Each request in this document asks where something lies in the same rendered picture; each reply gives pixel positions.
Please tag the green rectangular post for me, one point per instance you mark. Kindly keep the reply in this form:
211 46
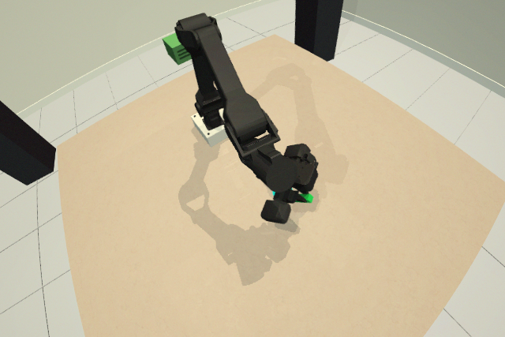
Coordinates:
308 197

